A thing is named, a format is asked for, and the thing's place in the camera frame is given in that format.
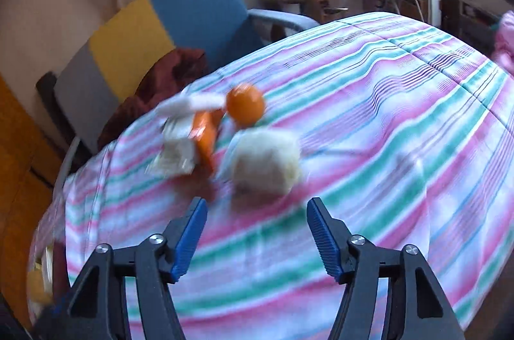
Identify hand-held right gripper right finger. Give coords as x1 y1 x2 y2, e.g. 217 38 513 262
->
307 197 466 340

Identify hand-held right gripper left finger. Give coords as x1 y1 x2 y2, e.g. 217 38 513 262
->
64 196 208 340

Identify white sock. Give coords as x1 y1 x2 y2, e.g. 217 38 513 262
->
231 127 302 196

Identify white and orange packet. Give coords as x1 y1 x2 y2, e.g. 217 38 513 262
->
148 111 221 176

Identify striped bed sheet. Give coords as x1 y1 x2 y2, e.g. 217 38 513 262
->
30 11 514 340

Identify white foam block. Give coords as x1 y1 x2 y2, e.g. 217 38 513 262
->
155 94 226 118

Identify orange fruit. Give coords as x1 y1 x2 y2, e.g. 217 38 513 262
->
226 83 266 126

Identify dark red cloth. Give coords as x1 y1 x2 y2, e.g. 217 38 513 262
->
98 49 209 152

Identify wooden wardrobe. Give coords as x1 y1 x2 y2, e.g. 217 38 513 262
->
0 75 65 325

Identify black rolled mat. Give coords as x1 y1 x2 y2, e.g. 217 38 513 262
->
36 72 69 132

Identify grey yellow blue armchair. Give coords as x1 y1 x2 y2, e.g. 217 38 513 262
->
36 0 318 152

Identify pink cloth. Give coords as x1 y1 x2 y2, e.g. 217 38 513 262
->
492 11 514 71

